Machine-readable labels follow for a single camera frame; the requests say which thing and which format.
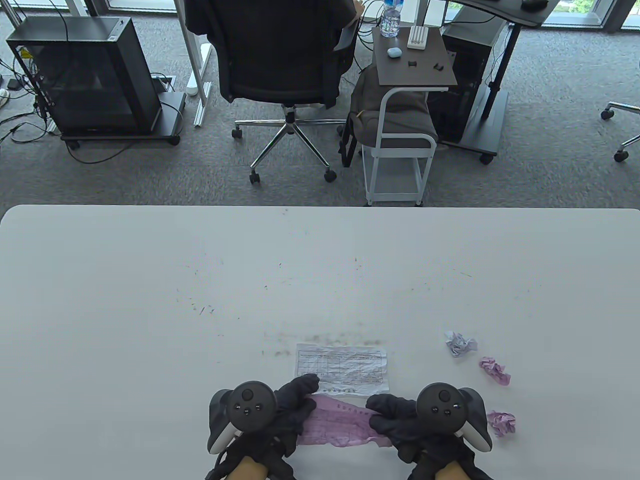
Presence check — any black glass computer tower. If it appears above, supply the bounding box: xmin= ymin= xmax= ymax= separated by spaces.
xmin=6 ymin=16 xmax=163 ymax=136

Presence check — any person's right hand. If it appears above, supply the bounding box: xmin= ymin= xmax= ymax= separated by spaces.
xmin=366 ymin=393 xmax=493 ymax=480

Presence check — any black floor cable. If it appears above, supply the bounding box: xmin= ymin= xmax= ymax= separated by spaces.
xmin=64 ymin=134 xmax=151 ymax=164

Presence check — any person's left forearm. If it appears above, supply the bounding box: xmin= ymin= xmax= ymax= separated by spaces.
xmin=234 ymin=456 xmax=269 ymax=480

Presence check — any white desk leg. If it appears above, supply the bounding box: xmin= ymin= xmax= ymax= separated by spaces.
xmin=173 ymin=0 xmax=213 ymax=127

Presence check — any black standing desk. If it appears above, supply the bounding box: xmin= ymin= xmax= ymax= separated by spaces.
xmin=440 ymin=0 xmax=561 ymax=165

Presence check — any clear plastic water bottle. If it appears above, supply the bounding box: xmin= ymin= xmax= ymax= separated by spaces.
xmin=380 ymin=0 xmax=404 ymax=38

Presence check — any person's left hand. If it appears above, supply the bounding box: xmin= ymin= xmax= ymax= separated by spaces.
xmin=205 ymin=374 xmax=321 ymax=480

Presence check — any white paper invoice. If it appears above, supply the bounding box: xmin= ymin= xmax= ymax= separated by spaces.
xmin=445 ymin=331 xmax=478 ymax=358
xmin=294 ymin=343 xmax=390 ymax=397

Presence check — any black cable bundle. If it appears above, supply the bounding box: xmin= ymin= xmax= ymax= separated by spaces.
xmin=0 ymin=52 xmax=62 ymax=146

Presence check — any silver chair base with casters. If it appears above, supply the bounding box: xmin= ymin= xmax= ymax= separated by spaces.
xmin=600 ymin=101 xmax=640 ymax=163

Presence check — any black rolling platform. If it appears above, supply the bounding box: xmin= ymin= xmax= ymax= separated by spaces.
xmin=60 ymin=91 xmax=187 ymax=151

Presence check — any grey hand controller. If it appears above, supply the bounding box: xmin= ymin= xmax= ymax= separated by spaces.
xmin=416 ymin=382 xmax=493 ymax=453
xmin=207 ymin=381 xmax=278 ymax=455

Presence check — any black office chair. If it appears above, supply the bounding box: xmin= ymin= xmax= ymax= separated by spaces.
xmin=185 ymin=0 xmax=362 ymax=184

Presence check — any pink paper invoice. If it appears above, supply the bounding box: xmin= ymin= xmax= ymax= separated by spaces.
xmin=479 ymin=357 xmax=511 ymax=386
xmin=295 ymin=395 xmax=393 ymax=447
xmin=488 ymin=410 xmax=517 ymax=436

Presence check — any grey backpack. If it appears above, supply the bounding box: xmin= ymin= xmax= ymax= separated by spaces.
xmin=339 ymin=65 xmax=439 ymax=168

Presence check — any white side table brown top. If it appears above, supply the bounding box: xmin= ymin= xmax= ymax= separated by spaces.
xmin=362 ymin=26 xmax=458 ymax=207

